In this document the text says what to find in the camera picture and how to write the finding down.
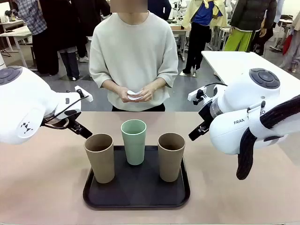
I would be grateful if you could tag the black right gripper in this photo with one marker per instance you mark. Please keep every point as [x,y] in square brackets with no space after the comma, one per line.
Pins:
[206,112]

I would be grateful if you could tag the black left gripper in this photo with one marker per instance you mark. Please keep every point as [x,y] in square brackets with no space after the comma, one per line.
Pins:
[72,116]

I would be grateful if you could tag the brown plastic cup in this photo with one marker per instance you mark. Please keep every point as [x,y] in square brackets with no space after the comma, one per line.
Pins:
[103,164]
[170,166]

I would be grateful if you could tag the green plastic cup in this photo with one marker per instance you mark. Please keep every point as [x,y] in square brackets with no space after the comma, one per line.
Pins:
[136,150]

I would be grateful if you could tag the person's left forearm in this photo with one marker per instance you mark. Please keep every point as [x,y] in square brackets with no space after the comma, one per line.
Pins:
[158,84]

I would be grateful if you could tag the person's right forearm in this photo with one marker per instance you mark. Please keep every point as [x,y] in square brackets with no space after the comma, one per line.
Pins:
[112,87]

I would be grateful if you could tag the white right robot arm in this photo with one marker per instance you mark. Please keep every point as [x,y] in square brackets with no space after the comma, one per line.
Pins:
[246,100]

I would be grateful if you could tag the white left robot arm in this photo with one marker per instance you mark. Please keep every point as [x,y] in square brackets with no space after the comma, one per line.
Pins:
[23,103]

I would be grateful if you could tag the person's right hand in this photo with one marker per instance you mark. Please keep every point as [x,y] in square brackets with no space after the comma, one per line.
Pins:
[125,96]

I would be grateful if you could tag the person's left hand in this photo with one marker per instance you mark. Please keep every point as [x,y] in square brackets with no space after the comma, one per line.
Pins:
[147,93]

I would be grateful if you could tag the black plastic tray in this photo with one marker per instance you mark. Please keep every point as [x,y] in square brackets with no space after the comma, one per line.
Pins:
[136,187]

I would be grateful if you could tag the white rounded table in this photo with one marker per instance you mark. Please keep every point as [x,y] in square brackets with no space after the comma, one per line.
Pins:
[234,61]

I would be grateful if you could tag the person in beige sweater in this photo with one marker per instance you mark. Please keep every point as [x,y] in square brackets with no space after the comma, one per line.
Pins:
[131,47]

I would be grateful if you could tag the person in lime trousers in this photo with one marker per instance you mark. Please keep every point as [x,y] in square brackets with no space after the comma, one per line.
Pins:
[236,39]

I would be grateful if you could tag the wood top desk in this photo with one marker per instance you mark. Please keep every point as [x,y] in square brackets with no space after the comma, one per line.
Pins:
[180,29]

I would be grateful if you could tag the person in long black coat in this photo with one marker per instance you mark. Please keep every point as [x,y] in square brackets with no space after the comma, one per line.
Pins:
[56,28]

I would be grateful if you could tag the white desk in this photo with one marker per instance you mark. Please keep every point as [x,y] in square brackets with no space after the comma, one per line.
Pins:
[16,35]

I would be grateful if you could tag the person in black clothes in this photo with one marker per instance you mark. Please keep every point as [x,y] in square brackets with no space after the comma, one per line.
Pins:
[93,11]

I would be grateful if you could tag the person in yellow jacket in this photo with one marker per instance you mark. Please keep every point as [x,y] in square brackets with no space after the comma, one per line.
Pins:
[204,11]

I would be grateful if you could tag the person in grey clothes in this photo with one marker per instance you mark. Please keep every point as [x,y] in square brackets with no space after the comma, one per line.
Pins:
[293,47]

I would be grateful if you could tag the person in plaid shirt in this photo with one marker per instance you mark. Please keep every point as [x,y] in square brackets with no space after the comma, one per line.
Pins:
[30,14]

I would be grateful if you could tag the person in dark clothes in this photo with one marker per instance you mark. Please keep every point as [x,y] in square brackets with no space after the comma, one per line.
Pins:
[161,9]

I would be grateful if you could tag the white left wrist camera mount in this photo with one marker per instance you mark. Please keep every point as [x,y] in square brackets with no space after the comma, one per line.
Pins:
[86,97]

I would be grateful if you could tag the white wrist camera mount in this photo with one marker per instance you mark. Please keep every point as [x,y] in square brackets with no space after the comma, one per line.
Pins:
[86,97]
[193,95]

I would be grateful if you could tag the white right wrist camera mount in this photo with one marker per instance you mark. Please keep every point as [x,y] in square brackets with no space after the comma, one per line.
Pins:
[193,95]

